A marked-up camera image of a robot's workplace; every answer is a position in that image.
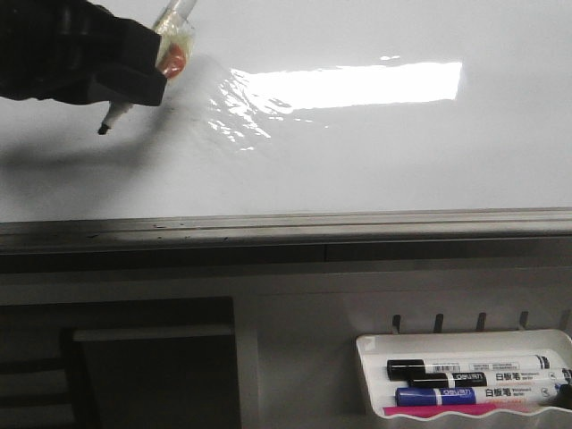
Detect black taped whiteboard marker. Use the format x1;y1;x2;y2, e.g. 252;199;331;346
97;1;196;135

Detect white whiteboard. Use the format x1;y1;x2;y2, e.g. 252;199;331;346
1;1;571;222

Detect black capped marker middle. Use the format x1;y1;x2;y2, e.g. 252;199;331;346
408;368;571;388

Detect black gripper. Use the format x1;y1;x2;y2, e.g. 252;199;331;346
1;1;166;106

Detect white plastic marker tray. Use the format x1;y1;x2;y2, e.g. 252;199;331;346
356;329;571;428

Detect grey aluminium marker ledge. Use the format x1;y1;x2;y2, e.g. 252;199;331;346
1;207;571;255

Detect dark cabinet box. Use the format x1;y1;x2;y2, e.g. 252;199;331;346
69;324;241;428

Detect metal hook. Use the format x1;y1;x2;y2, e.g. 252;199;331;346
475;312;487;332
433;314;444;333
517;310;529;331
391;315;401;334

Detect black capped marker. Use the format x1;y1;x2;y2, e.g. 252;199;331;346
386;354;561;381
408;368;571;388

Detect blue capped marker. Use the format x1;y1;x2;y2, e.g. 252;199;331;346
395;384;563;407

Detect black capped marker top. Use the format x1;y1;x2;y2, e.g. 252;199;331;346
386;354;561;381

